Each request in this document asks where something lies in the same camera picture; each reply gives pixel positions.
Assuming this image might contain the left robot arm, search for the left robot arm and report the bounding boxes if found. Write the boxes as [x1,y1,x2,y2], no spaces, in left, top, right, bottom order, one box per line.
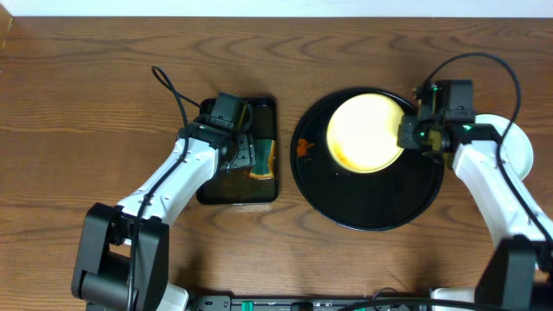
[71,114,255,310]

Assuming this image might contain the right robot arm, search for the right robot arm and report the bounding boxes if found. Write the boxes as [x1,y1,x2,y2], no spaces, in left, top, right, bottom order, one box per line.
[397,80,552,310]

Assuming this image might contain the yellow plate with sauce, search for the yellow plate with sauce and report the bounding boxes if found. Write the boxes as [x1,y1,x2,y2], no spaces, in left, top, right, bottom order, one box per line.
[326,93,404,174]

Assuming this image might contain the black rectangular tray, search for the black rectangular tray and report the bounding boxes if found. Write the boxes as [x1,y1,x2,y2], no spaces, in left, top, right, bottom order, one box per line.
[196,97,279,205]

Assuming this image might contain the green and yellow sponge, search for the green and yellow sponge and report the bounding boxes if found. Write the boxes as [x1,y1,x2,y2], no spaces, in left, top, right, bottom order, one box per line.
[249,139,276,180]

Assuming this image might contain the round black tray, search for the round black tray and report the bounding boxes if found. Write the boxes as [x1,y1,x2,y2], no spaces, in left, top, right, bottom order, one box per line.
[290,87,444,231]

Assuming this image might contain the pale green plate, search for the pale green plate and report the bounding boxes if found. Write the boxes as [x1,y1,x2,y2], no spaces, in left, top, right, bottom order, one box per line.
[475,114,534,180]

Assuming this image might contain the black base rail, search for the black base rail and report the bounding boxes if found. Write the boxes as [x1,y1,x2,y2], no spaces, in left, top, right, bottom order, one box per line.
[185,287,475,311]

